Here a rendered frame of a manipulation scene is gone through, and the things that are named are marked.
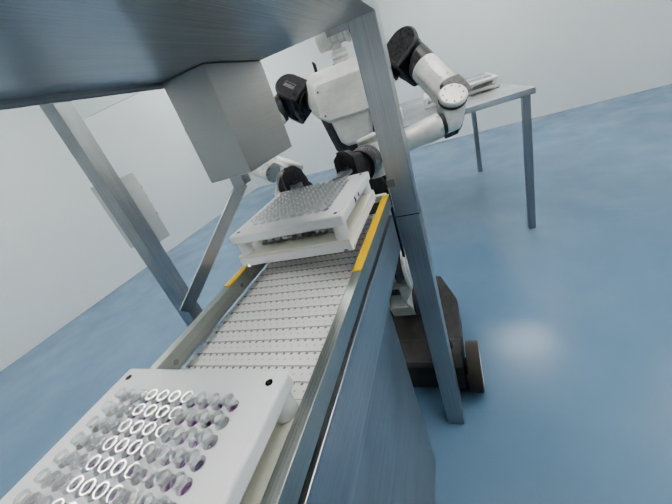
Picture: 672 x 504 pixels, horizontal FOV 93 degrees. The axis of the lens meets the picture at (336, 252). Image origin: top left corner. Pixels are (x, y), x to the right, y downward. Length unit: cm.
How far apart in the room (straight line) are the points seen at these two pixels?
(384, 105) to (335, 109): 42
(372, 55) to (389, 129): 15
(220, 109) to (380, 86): 34
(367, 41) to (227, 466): 75
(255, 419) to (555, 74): 558
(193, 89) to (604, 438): 150
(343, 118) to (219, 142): 59
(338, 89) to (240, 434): 104
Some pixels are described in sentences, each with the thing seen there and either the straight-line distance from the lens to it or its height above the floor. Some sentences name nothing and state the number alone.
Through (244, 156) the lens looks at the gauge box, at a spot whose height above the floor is 115.
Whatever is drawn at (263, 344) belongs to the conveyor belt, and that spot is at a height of 91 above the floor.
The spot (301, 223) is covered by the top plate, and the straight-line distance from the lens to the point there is 58.
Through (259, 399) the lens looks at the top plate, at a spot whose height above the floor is 98.
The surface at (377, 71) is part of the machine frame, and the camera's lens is 79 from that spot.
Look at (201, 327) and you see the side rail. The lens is 61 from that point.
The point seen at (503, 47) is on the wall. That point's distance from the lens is 555.
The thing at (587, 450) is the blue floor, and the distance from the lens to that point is 143.
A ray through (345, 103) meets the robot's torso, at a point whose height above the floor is 116.
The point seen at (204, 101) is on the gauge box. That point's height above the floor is 126.
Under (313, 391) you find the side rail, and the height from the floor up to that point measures 94.
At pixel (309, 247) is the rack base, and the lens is 60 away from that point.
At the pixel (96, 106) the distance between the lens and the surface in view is 132.
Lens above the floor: 121
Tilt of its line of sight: 25 degrees down
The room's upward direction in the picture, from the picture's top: 20 degrees counter-clockwise
